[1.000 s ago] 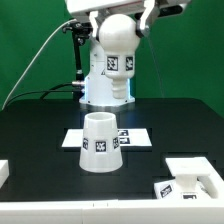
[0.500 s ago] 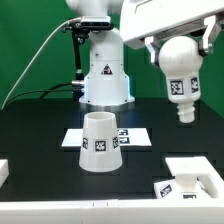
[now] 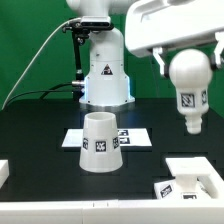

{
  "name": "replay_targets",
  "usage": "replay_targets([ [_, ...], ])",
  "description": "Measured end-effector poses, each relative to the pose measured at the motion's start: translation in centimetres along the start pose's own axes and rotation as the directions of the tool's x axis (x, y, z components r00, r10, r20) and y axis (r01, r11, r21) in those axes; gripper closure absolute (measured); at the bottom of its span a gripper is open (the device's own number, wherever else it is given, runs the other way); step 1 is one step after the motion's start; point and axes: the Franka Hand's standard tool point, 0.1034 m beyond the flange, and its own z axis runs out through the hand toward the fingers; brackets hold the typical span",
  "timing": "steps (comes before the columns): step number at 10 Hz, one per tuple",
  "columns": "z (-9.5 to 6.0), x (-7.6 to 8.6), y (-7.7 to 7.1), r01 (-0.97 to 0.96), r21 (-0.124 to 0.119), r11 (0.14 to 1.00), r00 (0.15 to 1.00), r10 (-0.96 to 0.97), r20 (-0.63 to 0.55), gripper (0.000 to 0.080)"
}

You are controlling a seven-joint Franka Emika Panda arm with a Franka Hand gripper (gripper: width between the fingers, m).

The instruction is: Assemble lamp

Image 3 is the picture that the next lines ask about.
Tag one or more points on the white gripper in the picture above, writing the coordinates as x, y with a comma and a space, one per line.
172, 24

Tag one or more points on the white lamp bulb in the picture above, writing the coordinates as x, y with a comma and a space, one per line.
191, 74

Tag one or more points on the white square lamp base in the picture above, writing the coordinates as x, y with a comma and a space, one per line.
185, 183

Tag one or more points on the white conical lamp shade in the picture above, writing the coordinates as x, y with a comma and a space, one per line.
100, 149

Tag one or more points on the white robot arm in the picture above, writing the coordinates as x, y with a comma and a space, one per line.
106, 83

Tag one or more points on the white marker tag sheet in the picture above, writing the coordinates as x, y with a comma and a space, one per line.
127, 137

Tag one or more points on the black camera on stand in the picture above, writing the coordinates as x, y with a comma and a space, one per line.
81, 29

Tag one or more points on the white L-shaped fence wall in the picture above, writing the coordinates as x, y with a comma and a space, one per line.
148, 211

